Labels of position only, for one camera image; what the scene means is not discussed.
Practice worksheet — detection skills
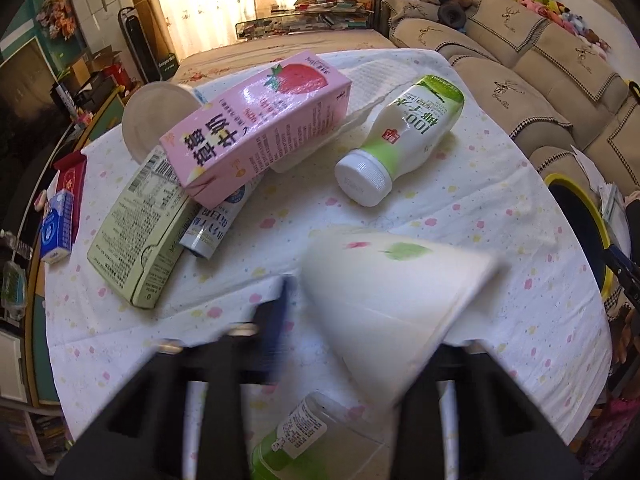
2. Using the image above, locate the white green plastic bottle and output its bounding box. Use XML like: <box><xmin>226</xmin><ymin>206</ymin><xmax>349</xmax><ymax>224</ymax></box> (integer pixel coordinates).
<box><xmin>334</xmin><ymin>75</ymin><xmax>466</xmax><ymax>207</ymax></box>

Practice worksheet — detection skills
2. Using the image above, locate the yellow rimmed trash bin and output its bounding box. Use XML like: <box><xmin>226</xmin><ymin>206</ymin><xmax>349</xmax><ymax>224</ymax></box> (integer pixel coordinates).
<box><xmin>544</xmin><ymin>172</ymin><xmax>623</xmax><ymax>311</ymax></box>

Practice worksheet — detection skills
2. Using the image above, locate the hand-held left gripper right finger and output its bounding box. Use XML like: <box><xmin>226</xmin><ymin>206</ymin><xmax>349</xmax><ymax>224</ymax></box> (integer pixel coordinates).
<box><xmin>394</xmin><ymin>337</ymin><xmax>585</xmax><ymax>480</ymax></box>

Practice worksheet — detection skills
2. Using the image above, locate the white cabinet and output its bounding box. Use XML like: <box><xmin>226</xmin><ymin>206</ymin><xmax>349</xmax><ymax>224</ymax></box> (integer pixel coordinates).
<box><xmin>65</xmin><ymin>0</ymin><xmax>136</xmax><ymax>61</ymax></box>

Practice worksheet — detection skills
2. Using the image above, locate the cluttered glass table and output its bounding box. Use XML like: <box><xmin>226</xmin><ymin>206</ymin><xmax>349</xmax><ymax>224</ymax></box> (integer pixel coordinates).
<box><xmin>235</xmin><ymin>0</ymin><xmax>376</xmax><ymax>38</ymax></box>

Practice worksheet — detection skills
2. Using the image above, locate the floral bed sheet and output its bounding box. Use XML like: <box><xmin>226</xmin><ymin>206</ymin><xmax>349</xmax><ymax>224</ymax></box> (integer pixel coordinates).
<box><xmin>172</xmin><ymin>30</ymin><xmax>396</xmax><ymax>83</ymax></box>

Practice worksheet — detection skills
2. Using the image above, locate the black standing fan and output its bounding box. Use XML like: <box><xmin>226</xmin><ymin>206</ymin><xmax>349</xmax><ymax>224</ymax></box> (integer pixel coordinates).
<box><xmin>118</xmin><ymin>6</ymin><xmax>147</xmax><ymax>86</ymax></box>

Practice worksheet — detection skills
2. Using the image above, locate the stack of papers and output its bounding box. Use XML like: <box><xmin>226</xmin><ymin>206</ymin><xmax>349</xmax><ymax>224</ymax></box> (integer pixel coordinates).
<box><xmin>570</xmin><ymin>145</ymin><xmax>627</xmax><ymax>221</ymax></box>

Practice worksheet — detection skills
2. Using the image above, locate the white printed paper sheet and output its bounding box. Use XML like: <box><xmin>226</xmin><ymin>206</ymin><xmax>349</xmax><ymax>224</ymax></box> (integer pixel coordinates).
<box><xmin>345</xmin><ymin>57</ymin><xmax>436</xmax><ymax>126</ymax></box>

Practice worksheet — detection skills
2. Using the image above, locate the small blue white box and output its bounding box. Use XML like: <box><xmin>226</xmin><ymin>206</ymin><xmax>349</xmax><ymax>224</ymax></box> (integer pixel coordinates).
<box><xmin>39</xmin><ymin>191</ymin><xmax>76</xmax><ymax>265</ymax></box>

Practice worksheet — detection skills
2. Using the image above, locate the pink patterned clothing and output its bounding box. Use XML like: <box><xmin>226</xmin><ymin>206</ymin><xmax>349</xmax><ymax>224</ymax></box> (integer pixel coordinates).
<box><xmin>585</xmin><ymin>395</ymin><xmax>637</xmax><ymax>466</ymax></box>

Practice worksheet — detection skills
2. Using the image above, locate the red box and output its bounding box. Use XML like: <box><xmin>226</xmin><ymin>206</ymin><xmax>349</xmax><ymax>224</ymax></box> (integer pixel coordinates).
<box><xmin>52</xmin><ymin>152</ymin><xmax>88</xmax><ymax>243</ymax></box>

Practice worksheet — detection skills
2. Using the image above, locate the beige sofa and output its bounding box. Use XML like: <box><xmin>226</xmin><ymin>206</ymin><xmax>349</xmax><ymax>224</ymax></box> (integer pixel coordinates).
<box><xmin>380</xmin><ymin>0</ymin><xmax>640</xmax><ymax>221</ymax></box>

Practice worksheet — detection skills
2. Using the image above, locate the white round lid cup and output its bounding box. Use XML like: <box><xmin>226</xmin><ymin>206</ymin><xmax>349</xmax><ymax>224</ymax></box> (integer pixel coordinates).
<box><xmin>121</xmin><ymin>82</ymin><xmax>196</xmax><ymax>163</ymax></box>

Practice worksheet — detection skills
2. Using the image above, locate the pink strawberry milk carton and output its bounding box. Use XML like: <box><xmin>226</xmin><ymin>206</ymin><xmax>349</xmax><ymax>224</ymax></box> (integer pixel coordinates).
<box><xmin>159</xmin><ymin>50</ymin><xmax>352</xmax><ymax>209</ymax></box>

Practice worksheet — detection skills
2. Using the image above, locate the clear plastic bottle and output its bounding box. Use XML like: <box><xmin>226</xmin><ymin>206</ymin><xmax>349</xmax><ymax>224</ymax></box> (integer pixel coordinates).
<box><xmin>0</xmin><ymin>230</ymin><xmax>32</xmax><ymax>262</ymax></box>

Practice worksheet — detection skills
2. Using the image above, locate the white paper cup leaf print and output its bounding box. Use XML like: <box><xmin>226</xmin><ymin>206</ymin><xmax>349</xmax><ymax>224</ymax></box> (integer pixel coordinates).
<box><xmin>300</xmin><ymin>227</ymin><xmax>506</xmax><ymax>408</ymax></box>

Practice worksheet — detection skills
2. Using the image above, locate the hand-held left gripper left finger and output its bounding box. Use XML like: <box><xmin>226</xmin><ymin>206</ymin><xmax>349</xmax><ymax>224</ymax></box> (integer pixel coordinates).
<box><xmin>54</xmin><ymin>272</ymin><xmax>302</xmax><ymax>480</ymax></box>

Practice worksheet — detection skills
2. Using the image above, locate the white dotted tablecloth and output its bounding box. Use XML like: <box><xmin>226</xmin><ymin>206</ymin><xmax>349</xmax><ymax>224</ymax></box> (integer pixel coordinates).
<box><xmin>44</xmin><ymin>49</ymin><xmax>613</xmax><ymax>443</ymax></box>

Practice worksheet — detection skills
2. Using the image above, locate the light patterned curtain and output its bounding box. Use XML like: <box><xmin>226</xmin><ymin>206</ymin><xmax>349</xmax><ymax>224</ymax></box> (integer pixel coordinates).
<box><xmin>150</xmin><ymin>0</ymin><xmax>381</xmax><ymax>56</ymax></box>

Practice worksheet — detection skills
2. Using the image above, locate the pale green cardboard box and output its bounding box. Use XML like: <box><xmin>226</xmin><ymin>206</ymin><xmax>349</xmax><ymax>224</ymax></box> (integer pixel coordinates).
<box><xmin>86</xmin><ymin>146</ymin><xmax>201</xmax><ymax>309</ymax></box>

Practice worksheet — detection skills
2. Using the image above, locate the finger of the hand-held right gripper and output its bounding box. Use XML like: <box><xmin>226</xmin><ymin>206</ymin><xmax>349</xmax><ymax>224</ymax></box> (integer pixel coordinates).
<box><xmin>605</xmin><ymin>245</ymin><xmax>640</xmax><ymax>306</ymax></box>

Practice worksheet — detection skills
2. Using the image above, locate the artificial flower decoration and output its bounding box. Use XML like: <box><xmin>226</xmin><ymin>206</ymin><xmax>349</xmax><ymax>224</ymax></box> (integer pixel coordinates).
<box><xmin>37</xmin><ymin>0</ymin><xmax>76</xmax><ymax>41</ymax></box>

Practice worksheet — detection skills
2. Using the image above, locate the row of plush toys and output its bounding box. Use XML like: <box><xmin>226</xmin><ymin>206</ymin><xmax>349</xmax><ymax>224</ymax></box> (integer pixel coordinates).
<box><xmin>450</xmin><ymin>0</ymin><xmax>613</xmax><ymax>53</ymax></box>

